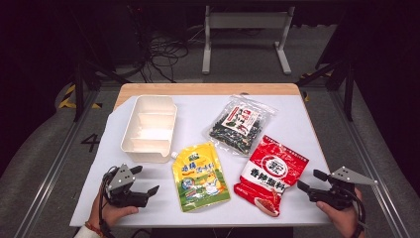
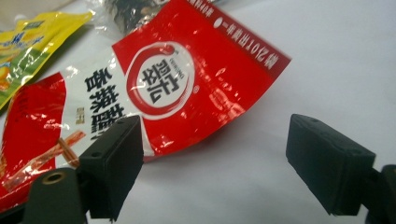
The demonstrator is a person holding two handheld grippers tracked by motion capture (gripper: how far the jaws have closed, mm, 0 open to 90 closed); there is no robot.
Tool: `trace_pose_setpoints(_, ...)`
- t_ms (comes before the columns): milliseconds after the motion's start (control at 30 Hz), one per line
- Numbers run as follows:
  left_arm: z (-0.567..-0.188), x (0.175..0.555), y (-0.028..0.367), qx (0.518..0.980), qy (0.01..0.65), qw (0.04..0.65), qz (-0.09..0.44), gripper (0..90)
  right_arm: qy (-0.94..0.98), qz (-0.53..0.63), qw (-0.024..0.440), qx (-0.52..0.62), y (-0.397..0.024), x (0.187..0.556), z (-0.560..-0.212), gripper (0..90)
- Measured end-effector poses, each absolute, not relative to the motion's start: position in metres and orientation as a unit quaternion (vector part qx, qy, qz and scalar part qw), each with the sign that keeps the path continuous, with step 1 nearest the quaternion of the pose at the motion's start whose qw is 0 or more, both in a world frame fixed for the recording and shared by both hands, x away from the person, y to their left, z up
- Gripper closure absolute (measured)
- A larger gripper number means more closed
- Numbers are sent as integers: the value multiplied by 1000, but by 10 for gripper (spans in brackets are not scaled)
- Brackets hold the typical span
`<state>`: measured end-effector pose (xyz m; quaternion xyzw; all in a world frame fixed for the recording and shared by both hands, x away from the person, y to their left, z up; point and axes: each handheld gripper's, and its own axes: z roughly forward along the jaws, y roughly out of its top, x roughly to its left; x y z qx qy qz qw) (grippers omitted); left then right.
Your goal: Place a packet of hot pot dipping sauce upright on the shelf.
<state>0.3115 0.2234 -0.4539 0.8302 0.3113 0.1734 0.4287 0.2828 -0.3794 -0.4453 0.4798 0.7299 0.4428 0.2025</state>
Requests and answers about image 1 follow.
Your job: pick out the black metal stand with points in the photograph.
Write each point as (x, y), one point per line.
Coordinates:
(347, 86)
(78, 86)

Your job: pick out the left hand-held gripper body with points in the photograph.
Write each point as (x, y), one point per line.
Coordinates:
(127, 198)

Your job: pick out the red white seasoning packet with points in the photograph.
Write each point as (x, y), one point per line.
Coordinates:
(270, 178)

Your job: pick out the person's right hand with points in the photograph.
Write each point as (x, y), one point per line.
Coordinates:
(345, 221)

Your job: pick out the aluminium floor rail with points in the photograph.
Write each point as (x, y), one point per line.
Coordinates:
(369, 165)
(56, 165)

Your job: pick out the yellow black hazard tape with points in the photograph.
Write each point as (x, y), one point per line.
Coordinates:
(67, 99)

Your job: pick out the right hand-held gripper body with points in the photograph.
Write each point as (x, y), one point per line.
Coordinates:
(340, 195)

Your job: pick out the white table sheet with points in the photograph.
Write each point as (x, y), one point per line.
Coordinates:
(198, 112)

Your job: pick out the white plastic divided box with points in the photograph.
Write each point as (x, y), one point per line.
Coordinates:
(150, 132)

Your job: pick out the person's left hand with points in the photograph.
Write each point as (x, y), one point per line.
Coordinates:
(110, 213)

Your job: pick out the yellow green spout pouch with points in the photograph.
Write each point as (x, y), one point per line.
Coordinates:
(199, 178)

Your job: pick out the clear dried seaweed packet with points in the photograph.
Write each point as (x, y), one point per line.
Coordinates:
(239, 127)

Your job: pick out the white metal stand frame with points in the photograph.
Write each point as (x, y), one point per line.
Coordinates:
(247, 20)

